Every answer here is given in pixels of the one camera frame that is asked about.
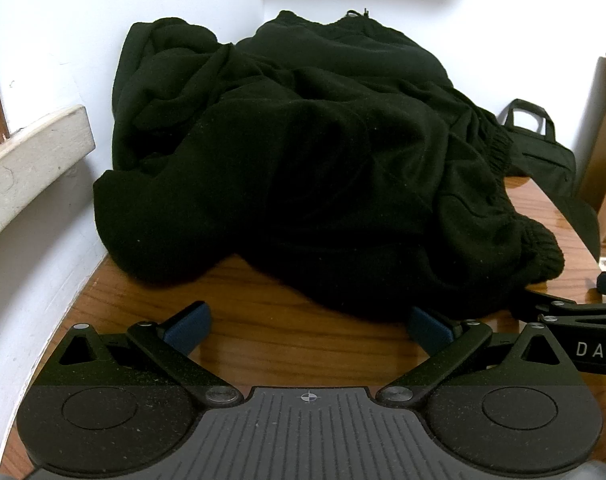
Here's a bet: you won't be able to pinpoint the black laptop bag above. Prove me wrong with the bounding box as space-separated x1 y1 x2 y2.
500 98 604 263

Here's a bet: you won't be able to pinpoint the beige windowsill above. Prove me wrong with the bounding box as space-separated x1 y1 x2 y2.
0 105 96 253

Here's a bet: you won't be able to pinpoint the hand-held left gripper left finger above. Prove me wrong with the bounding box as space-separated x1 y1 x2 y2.
35 301 244 407

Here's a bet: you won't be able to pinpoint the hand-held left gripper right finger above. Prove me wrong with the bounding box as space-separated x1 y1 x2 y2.
377 306 584 407

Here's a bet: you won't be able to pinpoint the black sweatpants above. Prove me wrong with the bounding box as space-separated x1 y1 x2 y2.
93 8 566 323

